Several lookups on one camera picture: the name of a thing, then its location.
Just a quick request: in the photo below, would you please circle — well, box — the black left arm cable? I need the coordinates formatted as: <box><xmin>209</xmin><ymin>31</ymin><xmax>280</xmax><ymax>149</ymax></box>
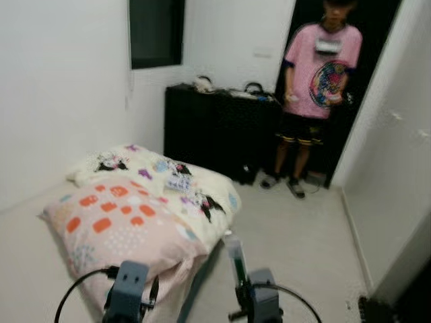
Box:
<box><xmin>54</xmin><ymin>267</ymin><xmax>121</xmax><ymax>323</ymax></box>

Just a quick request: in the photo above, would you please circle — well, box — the black handbag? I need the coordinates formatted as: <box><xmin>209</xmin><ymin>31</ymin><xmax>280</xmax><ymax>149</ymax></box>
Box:
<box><xmin>232</xmin><ymin>82</ymin><xmax>270</xmax><ymax>102</ymax></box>

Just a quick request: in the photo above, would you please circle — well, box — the person in pink shirt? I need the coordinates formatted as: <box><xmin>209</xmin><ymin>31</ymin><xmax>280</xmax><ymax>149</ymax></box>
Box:
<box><xmin>261</xmin><ymin>0</ymin><xmax>364</xmax><ymax>199</ymax></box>

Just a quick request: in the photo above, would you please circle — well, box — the pink orange-spotted pillow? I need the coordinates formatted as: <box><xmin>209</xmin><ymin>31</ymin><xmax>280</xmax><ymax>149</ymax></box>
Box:
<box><xmin>40</xmin><ymin>174</ymin><xmax>211</xmax><ymax>310</ymax></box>

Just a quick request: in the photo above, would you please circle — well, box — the white blue patterned booklet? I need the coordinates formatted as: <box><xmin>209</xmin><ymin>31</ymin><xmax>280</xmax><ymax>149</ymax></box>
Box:
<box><xmin>164</xmin><ymin>174</ymin><xmax>193</xmax><ymax>192</ymax></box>

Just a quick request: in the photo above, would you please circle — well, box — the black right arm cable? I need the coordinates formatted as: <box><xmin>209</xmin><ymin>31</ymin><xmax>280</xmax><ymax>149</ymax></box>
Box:
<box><xmin>259</xmin><ymin>283</ymin><xmax>323</xmax><ymax>323</ymax></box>

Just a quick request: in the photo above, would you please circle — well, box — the cream bed mattress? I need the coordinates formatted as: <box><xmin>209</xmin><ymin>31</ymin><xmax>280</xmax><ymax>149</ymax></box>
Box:
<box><xmin>0</xmin><ymin>196</ymin><xmax>196</xmax><ymax>323</ymax></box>

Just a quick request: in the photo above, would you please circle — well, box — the teal bed base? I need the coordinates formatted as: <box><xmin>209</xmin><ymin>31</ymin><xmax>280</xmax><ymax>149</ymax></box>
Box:
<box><xmin>178</xmin><ymin>242</ymin><xmax>226</xmax><ymax>323</ymax></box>

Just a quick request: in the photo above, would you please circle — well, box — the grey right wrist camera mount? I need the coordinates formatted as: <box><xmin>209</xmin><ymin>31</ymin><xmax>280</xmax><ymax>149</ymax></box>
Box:
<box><xmin>249</xmin><ymin>268</ymin><xmax>284</xmax><ymax>323</ymax></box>

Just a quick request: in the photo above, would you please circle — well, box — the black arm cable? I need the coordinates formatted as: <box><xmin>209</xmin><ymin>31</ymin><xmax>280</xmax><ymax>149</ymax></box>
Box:
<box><xmin>259</xmin><ymin>283</ymin><xmax>323</xmax><ymax>323</ymax></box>
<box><xmin>54</xmin><ymin>267</ymin><xmax>121</xmax><ymax>323</ymax></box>

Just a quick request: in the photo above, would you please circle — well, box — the white crumpled cloth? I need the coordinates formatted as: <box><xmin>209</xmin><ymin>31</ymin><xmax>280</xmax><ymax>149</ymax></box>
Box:
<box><xmin>194</xmin><ymin>76</ymin><xmax>215</xmax><ymax>94</ymax></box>

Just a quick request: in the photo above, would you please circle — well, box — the black dresser cabinet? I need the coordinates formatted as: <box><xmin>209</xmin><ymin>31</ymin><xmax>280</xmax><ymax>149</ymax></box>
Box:
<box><xmin>164</xmin><ymin>83</ymin><xmax>284</xmax><ymax>186</ymax></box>

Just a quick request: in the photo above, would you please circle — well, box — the dark window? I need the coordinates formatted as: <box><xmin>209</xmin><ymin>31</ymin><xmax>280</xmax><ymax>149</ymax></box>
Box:
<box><xmin>128</xmin><ymin>0</ymin><xmax>186</xmax><ymax>70</ymax></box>

